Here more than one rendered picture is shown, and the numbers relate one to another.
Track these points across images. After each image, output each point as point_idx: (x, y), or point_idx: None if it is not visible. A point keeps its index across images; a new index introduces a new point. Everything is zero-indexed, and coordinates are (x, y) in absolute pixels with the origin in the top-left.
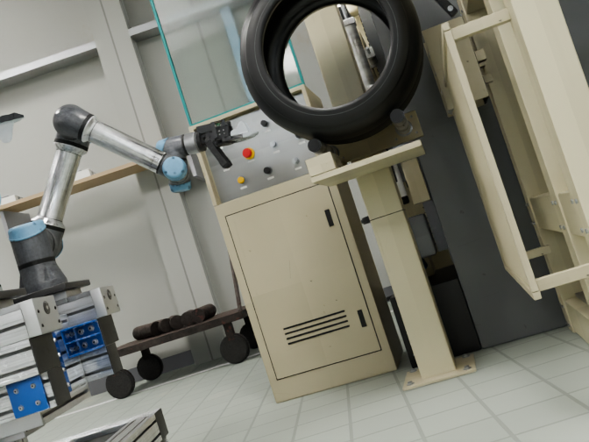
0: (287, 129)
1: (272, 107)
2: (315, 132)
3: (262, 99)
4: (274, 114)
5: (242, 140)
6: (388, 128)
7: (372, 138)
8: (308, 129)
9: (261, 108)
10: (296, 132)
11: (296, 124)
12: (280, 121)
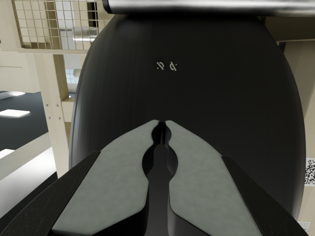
0: (107, 58)
1: (73, 120)
2: (107, 25)
3: (73, 154)
4: (81, 105)
5: (225, 184)
6: (268, 28)
7: (284, 18)
8: (99, 35)
9: (87, 148)
10: (110, 40)
11: (89, 55)
12: (89, 82)
